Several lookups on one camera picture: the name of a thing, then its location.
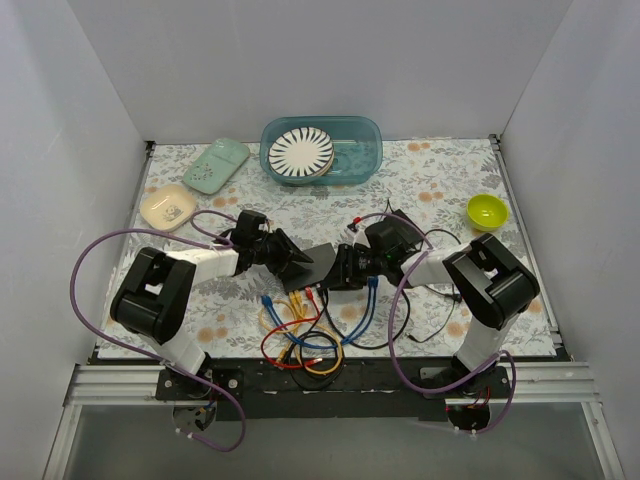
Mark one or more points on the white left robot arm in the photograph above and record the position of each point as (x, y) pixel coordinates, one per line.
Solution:
(152, 299)

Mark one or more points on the teal plastic basin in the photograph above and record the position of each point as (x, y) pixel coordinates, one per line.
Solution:
(357, 144)

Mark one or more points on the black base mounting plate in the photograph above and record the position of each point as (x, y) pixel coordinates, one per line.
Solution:
(364, 388)

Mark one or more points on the aluminium frame rail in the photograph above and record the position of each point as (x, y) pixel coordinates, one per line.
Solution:
(544, 382)

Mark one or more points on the beige square panda dish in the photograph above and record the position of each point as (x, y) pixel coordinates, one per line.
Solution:
(167, 208)

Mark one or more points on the floral table mat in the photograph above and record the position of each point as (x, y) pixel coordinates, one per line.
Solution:
(430, 180)

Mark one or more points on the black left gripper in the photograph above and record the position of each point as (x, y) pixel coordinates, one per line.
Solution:
(279, 251)

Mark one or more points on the black power adapter brick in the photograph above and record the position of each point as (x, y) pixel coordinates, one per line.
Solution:
(398, 215)

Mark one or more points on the black network switch box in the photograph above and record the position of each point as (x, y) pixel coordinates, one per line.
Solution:
(299, 275)

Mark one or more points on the blue striped white plate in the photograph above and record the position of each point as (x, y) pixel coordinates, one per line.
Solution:
(301, 152)

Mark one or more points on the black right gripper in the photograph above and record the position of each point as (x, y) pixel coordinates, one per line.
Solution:
(345, 265)

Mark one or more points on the green rectangular ceramic dish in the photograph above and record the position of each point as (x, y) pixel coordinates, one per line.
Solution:
(216, 165)

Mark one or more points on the lime green bowl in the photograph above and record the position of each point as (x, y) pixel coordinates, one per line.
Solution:
(486, 213)

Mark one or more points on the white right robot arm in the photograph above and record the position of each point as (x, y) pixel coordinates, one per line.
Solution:
(493, 283)

